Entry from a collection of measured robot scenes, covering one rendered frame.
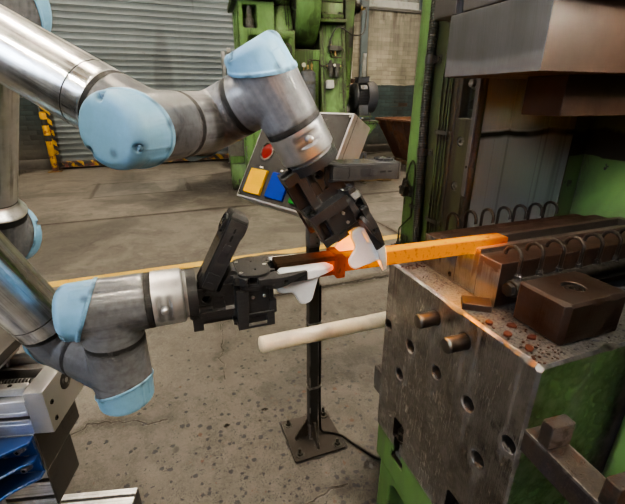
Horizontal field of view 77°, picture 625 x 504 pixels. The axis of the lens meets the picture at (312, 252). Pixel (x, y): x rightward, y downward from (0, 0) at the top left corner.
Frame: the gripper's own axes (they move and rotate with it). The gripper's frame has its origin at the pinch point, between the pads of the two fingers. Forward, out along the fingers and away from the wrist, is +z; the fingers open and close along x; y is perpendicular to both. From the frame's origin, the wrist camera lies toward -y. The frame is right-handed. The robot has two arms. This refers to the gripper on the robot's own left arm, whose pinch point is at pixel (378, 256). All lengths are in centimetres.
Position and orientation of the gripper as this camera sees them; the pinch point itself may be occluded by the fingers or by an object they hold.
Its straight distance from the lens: 63.5
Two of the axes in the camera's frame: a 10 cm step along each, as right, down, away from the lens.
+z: 4.6, 7.5, 4.8
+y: -8.2, 5.7, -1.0
